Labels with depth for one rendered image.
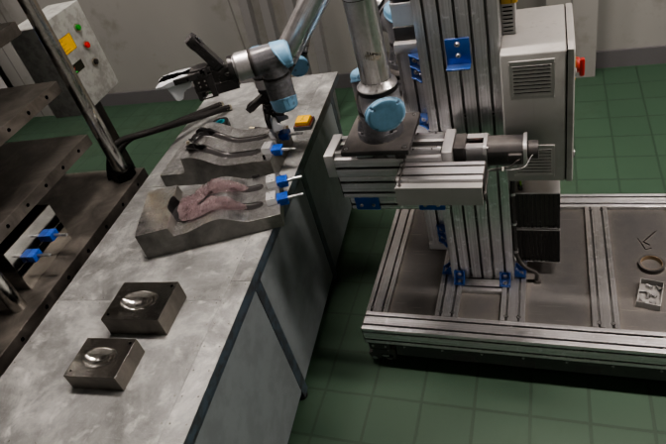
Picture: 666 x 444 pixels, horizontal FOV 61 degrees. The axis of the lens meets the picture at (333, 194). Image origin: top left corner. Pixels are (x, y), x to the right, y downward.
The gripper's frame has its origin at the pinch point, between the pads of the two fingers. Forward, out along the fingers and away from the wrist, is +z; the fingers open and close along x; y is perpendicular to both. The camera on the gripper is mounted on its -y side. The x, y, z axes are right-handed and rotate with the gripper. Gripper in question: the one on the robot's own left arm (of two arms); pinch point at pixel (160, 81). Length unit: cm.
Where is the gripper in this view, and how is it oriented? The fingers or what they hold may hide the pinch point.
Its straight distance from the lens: 160.7
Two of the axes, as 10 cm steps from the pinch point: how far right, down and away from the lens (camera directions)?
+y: 2.5, 8.5, 4.7
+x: -1.2, -4.5, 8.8
